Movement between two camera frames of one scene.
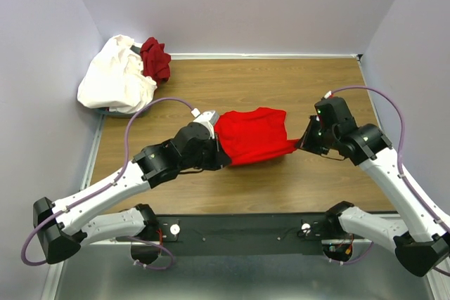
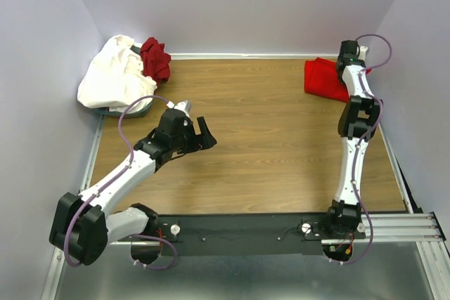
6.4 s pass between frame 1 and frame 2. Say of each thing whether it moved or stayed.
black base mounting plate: stayed
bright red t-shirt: moved
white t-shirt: stayed
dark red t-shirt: stayed
